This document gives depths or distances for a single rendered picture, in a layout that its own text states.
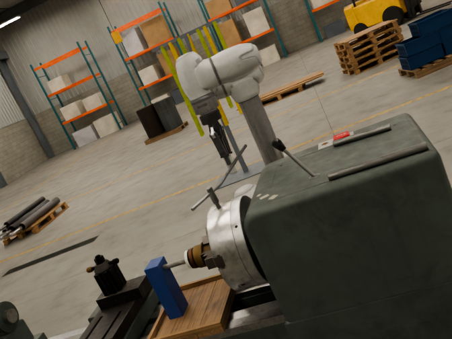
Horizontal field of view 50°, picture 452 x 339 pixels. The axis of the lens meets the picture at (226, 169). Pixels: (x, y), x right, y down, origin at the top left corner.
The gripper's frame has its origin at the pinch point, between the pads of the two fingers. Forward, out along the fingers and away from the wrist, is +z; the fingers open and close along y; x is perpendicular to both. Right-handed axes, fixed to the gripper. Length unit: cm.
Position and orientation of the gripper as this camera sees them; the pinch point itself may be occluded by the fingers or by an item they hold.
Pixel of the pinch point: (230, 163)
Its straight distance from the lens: 175.8
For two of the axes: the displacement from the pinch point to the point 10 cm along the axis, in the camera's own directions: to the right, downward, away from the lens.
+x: 9.0, -3.2, -2.9
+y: -2.1, 2.8, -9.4
